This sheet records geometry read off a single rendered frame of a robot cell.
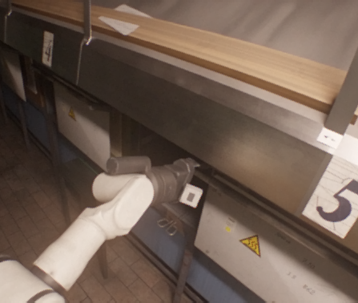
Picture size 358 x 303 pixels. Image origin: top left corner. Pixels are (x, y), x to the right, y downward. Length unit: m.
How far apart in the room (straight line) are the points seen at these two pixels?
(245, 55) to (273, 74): 0.09
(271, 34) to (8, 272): 0.74
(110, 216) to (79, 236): 0.06
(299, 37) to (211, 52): 0.23
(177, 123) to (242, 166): 0.21
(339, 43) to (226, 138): 0.35
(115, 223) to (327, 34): 0.65
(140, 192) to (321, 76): 0.42
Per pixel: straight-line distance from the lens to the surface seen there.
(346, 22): 0.81
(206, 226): 1.08
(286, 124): 0.56
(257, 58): 0.64
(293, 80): 0.58
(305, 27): 0.78
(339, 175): 0.55
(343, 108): 0.54
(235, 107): 0.60
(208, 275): 1.61
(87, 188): 1.81
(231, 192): 0.76
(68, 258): 0.47
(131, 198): 0.49
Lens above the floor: 1.87
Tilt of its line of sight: 33 degrees down
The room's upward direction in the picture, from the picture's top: 9 degrees clockwise
